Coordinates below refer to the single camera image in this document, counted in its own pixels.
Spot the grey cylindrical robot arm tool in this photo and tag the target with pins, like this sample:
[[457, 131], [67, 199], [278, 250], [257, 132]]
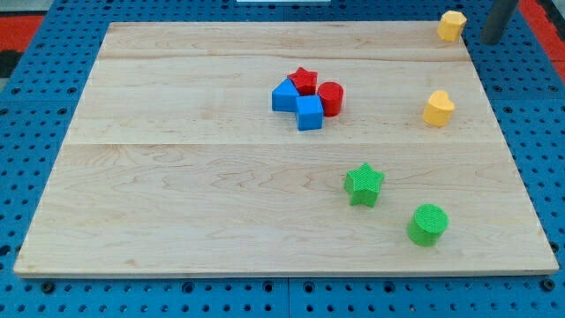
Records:
[[497, 20]]

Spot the blue cube block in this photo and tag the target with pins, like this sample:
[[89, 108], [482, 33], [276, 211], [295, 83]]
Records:
[[309, 113]]

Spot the light wooden board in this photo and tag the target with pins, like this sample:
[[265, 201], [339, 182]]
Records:
[[175, 164]]

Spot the red star block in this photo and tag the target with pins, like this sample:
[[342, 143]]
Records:
[[304, 81]]

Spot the blue triangular prism block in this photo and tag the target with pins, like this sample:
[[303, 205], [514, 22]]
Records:
[[284, 97]]

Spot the green star block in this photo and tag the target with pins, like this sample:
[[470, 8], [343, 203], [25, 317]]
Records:
[[363, 185]]

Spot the red cylinder block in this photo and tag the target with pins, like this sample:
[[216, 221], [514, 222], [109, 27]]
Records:
[[331, 96]]

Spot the yellow heart block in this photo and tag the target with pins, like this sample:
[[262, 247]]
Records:
[[439, 109]]

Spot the yellow hexagon block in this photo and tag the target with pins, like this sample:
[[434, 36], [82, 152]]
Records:
[[451, 26]]

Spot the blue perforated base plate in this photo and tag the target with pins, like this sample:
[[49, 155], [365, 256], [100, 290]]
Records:
[[37, 103]]

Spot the green cylinder block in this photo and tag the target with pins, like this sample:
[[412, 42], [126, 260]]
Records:
[[427, 224]]

